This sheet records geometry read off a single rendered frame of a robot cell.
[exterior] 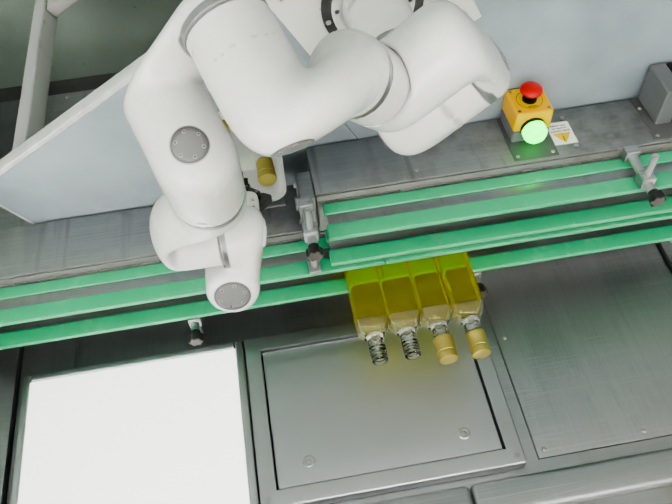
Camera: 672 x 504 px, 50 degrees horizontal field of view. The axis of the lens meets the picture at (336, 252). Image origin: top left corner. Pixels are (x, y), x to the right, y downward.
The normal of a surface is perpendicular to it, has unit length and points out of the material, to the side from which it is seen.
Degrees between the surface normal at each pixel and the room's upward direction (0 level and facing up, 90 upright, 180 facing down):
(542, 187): 90
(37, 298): 90
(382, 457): 90
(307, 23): 5
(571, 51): 0
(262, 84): 64
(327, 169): 90
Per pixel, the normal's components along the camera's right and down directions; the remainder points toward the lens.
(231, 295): 0.15, 0.60
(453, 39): 0.04, 0.10
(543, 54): 0.17, 0.78
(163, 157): -0.42, 0.07
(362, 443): -0.05, -0.61
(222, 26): -0.20, -0.14
